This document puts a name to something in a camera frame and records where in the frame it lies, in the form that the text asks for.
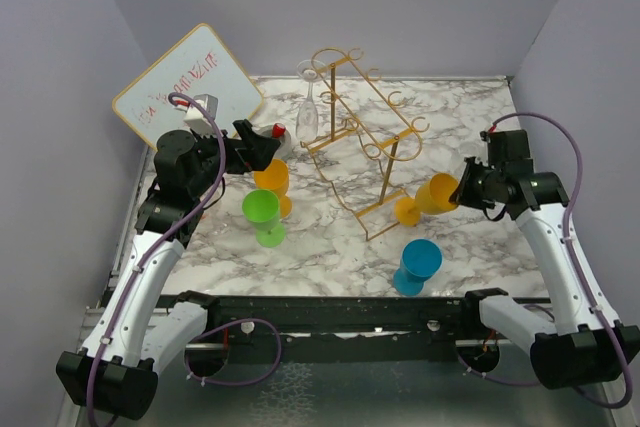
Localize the whiteboard with red writing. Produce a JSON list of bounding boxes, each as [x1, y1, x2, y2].
[[112, 23, 264, 148]]

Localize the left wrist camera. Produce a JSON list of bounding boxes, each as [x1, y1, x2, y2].
[[170, 93, 218, 136]]

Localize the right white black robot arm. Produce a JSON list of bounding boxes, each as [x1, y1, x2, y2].
[[450, 130, 639, 389]]

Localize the clear wine glass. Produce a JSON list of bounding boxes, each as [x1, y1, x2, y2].
[[296, 60, 319, 144]]

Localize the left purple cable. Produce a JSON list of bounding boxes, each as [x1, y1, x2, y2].
[[84, 91, 282, 423]]

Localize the purple cable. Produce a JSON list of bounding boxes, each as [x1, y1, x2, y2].
[[457, 111, 636, 408], [84, 91, 282, 423]]

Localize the aluminium extrusion rail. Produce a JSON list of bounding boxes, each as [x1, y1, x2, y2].
[[78, 308, 105, 347]]

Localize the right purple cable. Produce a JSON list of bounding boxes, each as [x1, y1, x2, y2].
[[457, 111, 636, 408]]

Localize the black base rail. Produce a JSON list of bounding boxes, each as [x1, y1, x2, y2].
[[159, 287, 556, 364]]

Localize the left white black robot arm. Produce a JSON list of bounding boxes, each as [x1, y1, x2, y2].
[[56, 120, 280, 426]]

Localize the blue goblet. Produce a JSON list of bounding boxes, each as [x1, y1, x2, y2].
[[392, 239, 443, 296]]

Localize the gold wire glass rack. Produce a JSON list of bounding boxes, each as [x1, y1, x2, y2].
[[299, 47, 430, 229]]

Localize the green goblet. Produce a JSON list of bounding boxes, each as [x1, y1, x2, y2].
[[242, 189, 286, 248]]

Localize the grey holder with marker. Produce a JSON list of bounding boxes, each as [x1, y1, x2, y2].
[[257, 122, 293, 162]]

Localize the yellow goblet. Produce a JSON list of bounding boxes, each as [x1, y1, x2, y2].
[[394, 173, 458, 226], [253, 159, 292, 218]]

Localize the clear glass right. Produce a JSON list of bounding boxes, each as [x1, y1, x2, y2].
[[457, 141, 484, 162]]

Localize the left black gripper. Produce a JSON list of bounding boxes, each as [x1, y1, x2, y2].
[[189, 119, 280, 198]]

